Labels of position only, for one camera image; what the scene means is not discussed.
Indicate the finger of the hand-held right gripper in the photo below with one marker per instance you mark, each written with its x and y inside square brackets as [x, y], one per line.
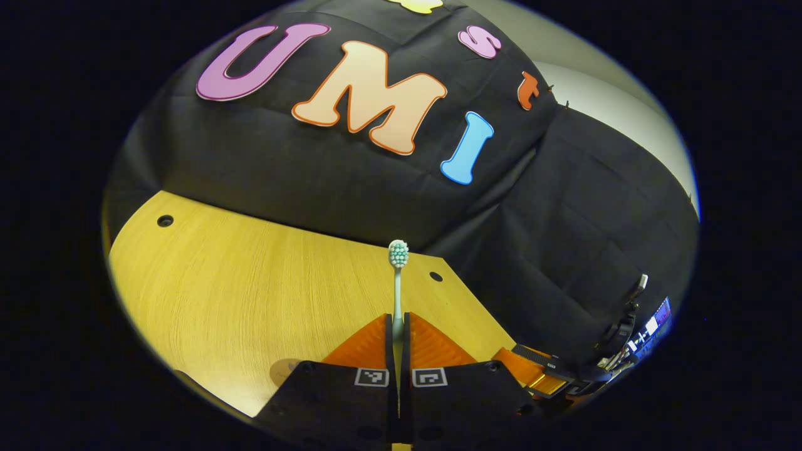
[526, 369]

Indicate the black backdrop cloth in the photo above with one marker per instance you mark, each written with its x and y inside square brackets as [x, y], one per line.
[313, 175]

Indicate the yellow wooden desktop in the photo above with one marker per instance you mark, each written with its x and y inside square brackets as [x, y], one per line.
[250, 288]

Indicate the pale green toothbrush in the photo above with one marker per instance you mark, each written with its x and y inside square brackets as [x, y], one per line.
[398, 254]

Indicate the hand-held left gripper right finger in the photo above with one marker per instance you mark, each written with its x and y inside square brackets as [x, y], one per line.
[407, 357]

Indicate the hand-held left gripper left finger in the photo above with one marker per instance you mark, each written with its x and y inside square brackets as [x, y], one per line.
[390, 351]

